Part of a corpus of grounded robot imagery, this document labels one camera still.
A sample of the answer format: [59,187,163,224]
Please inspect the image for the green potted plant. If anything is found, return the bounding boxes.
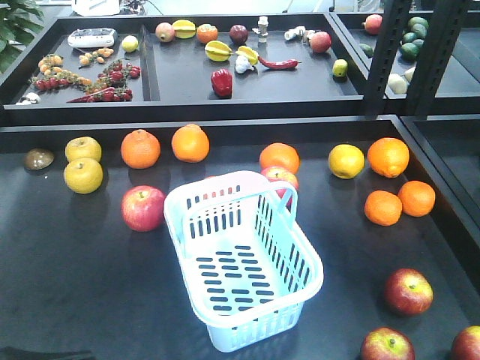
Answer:
[1,0,44,74]

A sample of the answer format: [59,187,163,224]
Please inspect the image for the light blue plastic basket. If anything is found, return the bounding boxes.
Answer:
[164,170,324,353]

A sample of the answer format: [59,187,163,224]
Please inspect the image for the yellow apple pear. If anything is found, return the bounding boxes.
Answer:
[64,157,104,194]
[64,136,102,162]

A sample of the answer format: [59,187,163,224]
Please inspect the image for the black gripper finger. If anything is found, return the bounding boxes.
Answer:
[1,346,94,360]

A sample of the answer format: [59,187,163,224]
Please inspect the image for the yellow apple pear lower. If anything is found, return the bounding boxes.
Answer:
[64,157,104,194]

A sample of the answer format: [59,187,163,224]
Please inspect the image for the red apple left edge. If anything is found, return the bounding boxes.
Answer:
[260,166,299,190]

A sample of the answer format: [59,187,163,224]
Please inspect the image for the round orange back middle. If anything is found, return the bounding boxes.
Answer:
[171,124,210,163]

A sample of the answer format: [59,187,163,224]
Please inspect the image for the red bell pepper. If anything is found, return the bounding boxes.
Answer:
[210,68,233,98]

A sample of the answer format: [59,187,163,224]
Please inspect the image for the large orange back left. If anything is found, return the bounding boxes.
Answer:
[259,142,300,174]

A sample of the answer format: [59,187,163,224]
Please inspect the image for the yellow orange citrus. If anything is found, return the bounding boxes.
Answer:
[328,144,365,179]

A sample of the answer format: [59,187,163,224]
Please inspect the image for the white garlic bulb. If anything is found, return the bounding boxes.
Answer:
[235,55,255,74]

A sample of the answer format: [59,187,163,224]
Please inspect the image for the red apple bottom right corner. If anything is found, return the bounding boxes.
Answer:
[450,325,479,360]

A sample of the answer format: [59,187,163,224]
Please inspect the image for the orange with knob left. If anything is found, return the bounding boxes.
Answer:
[121,129,161,169]

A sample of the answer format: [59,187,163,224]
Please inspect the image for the yellow apple pear upper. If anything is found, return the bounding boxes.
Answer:
[64,136,102,162]

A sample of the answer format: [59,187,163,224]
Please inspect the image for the small orange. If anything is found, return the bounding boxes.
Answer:
[364,190,402,227]
[397,180,436,217]

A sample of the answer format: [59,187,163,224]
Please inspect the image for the black fruit display stand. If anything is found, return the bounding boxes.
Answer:
[0,10,480,360]

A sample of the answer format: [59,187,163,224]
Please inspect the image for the red chili pepper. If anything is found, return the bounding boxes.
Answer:
[258,57,301,71]

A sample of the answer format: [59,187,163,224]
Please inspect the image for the small orange left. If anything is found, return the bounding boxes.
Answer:
[364,190,402,227]

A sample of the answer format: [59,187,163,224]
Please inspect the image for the red apple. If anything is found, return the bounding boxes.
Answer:
[383,268,434,317]
[121,185,166,233]
[360,327,416,360]

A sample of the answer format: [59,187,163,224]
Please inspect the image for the orange with knob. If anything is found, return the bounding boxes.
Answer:
[367,137,410,179]
[121,129,161,169]

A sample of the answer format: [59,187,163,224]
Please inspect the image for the small orange right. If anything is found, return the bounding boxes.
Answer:
[397,180,436,217]

